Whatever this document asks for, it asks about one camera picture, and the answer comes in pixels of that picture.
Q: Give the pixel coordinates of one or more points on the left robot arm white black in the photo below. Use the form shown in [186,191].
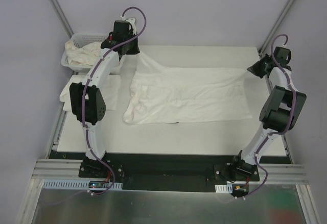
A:
[87,102]

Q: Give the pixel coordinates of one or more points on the white cable duct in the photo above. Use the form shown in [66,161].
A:
[224,188]
[76,185]

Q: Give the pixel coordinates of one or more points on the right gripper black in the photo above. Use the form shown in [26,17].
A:
[258,68]

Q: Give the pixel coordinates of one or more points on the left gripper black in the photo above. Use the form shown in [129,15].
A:
[130,46]

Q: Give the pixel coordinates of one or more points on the left aluminium frame post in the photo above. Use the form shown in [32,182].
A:
[62,18]

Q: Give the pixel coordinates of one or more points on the aluminium rail front left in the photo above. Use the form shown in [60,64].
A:
[56,169]

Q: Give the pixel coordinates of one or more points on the aluminium rail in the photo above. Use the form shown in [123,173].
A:
[286,174]
[56,169]

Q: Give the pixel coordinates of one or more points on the right white cable duct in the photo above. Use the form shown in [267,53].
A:
[224,188]

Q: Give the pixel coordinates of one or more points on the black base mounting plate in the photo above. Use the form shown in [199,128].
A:
[164,172]

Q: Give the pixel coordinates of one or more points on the right aluminium frame post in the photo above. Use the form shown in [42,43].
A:
[276,25]

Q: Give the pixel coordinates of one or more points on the left white cable duct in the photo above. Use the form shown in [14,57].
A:
[76,185]

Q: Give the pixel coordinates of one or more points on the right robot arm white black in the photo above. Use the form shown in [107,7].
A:
[278,115]

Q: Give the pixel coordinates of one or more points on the aluminium frame post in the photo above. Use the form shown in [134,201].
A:
[62,18]
[276,25]

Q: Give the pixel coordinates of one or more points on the aluminium rail front right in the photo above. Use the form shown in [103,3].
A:
[286,174]

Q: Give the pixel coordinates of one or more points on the cream clothes in basket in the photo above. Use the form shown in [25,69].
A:
[87,55]

